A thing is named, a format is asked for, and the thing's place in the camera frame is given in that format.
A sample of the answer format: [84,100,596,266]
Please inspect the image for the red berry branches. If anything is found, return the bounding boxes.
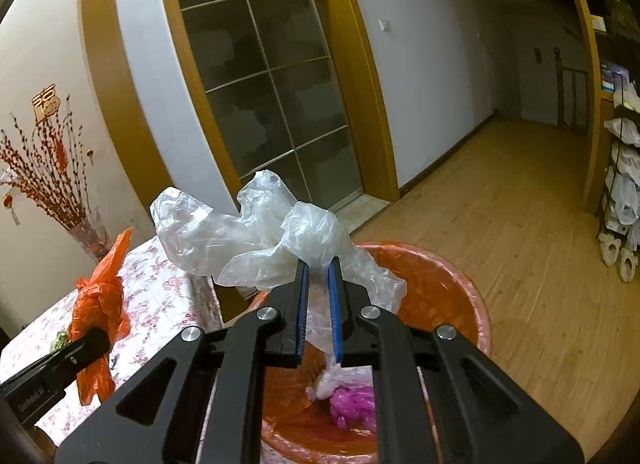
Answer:
[0,94,96,232]

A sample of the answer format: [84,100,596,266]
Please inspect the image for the clear plastic bag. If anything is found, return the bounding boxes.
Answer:
[150,170,408,370]

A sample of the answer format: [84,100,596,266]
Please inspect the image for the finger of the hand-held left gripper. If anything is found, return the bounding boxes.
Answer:
[47,328,112,380]

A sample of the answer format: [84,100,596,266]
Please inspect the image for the frosted glass door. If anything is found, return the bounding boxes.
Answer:
[167,0,363,212]

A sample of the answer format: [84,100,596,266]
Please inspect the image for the wooden cabinet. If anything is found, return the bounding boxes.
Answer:
[555,0,640,215]

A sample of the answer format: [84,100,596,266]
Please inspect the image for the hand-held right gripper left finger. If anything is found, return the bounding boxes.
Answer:
[54,259,312,464]

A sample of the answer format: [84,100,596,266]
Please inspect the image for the red wall ornament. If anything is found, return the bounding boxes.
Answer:
[31,90,68,172]

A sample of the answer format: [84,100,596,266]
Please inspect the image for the pink plastic bag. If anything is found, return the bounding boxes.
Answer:
[327,384,377,432]

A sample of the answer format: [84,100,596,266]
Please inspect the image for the glass vase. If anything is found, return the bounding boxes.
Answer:
[67,216,112,260]

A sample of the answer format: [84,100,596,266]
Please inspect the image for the wooden door frame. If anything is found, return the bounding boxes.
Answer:
[152,0,401,215]

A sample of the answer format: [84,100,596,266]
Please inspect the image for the white fuzzy slipper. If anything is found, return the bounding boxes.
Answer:
[598,234,622,267]
[618,246,640,285]

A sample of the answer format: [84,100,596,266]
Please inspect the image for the floral tablecloth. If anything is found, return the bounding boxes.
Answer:
[0,239,223,447]

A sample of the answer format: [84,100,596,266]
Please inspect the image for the wastebasket with orange liner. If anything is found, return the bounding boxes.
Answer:
[245,241,493,464]

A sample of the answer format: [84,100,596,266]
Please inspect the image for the orange plastic bag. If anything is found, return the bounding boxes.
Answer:
[69,226,135,406]

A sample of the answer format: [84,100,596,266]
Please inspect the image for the shoe rack with slippers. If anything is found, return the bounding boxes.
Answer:
[602,79,640,232]

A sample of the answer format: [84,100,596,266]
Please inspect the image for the blue box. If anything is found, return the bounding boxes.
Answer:
[600,61,631,92]

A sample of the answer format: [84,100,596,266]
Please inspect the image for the wooden newel post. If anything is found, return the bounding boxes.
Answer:
[552,46,591,132]

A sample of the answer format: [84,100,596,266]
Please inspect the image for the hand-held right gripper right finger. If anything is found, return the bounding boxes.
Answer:
[327,257,586,464]

